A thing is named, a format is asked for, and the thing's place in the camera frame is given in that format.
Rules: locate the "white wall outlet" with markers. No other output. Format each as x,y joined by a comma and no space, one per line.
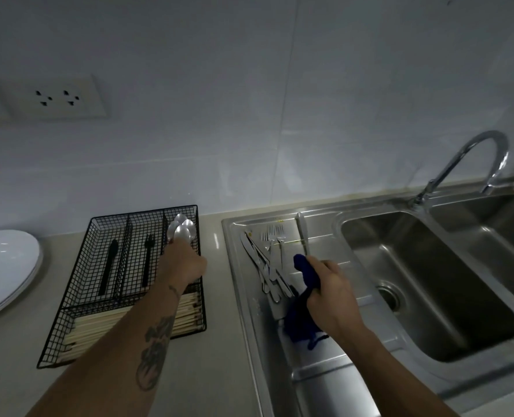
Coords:
92,99

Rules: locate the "bundle of wooden chopsticks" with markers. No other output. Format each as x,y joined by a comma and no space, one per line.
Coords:
92,327

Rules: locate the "person's right hand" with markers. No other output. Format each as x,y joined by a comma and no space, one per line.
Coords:
333,299

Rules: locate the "black knife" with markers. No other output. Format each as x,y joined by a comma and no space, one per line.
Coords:
109,264

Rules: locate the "chrome faucet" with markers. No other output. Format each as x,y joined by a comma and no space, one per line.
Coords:
487,134

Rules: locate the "white plate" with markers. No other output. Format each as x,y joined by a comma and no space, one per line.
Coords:
2,269
32,287

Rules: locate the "stainless steel double sink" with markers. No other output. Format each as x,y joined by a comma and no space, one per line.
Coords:
435,277

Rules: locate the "person's right forearm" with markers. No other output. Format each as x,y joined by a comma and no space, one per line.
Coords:
391,377

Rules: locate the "pile of steel cutlery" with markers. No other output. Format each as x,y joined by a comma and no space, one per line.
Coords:
265,273

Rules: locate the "person's left forearm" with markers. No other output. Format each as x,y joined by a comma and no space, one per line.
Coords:
118,351

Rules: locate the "black fork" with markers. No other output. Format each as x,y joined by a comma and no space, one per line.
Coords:
147,260

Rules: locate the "person's left hand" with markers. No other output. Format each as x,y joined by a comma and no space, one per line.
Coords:
183,267

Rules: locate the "dark blue cloth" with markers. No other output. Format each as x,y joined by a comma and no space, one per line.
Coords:
298,321

